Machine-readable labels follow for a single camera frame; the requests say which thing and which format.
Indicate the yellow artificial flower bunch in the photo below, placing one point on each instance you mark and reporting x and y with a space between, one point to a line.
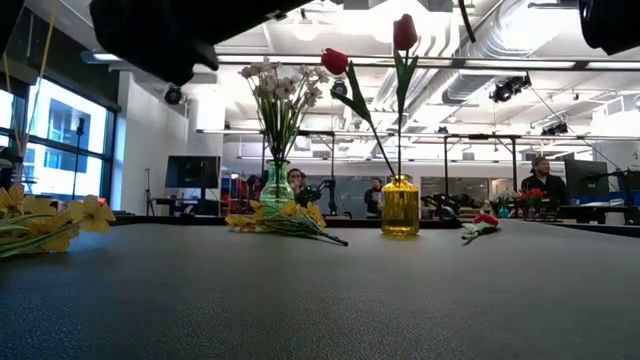
300 212
90 212

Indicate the white artificial flower bunch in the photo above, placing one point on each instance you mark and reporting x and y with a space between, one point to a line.
282 90

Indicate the red artificial tulip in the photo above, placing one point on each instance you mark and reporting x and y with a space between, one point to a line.
405 32
334 61
486 219

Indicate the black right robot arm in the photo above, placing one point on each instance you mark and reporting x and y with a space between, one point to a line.
615 25

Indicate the black background robot arm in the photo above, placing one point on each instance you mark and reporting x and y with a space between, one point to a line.
320 190

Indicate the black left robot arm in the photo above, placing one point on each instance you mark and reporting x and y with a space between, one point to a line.
165 35

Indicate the green glass vase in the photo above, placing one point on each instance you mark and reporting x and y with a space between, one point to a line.
276 192

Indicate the yellow glass vase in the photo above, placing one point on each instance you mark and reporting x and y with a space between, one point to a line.
400 210

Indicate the person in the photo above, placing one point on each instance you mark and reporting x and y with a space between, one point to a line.
296 182
542 185
372 197

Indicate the black ceiling spotlight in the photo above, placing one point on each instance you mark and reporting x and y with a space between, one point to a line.
510 89
173 96
339 89
555 129

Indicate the black table mat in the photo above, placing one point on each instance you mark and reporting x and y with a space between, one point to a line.
320 300

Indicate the black computer monitor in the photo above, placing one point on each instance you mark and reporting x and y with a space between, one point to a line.
192 172
585 177

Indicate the red background flower bouquet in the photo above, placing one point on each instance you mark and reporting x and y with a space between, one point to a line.
532 195

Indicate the black floor stand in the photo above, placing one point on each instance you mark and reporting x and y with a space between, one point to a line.
80 125

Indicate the large glass window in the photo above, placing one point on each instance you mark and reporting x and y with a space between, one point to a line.
65 125

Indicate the black background rig frame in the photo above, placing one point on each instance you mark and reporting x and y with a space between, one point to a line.
446 165

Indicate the silver ventilation duct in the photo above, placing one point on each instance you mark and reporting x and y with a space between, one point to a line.
500 35

